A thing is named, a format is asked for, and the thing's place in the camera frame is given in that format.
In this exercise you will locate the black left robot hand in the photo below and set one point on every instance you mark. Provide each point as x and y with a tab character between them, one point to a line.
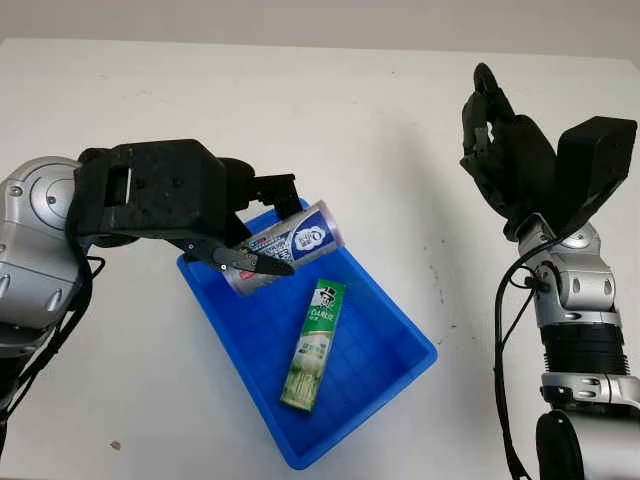
240	182

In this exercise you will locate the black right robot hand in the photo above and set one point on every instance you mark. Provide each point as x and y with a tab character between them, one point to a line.
520	165

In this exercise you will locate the silver blue wipes canister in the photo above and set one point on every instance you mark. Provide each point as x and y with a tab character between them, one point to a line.
305	235

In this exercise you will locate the green toothpaste box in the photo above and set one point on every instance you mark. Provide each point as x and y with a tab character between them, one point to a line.
315	345

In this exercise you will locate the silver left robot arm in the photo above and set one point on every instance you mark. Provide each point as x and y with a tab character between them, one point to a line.
35	240

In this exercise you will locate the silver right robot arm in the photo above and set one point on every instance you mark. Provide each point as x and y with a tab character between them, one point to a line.
585	290

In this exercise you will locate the blue plastic tray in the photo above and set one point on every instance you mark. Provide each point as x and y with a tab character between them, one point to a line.
370	340

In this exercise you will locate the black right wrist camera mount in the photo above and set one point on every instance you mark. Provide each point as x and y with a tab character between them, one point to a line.
592	160

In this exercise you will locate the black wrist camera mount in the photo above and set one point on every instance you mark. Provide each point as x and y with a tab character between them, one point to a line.
160	195
592	160

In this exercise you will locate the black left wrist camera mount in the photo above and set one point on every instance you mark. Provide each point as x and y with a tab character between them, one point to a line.
160	195

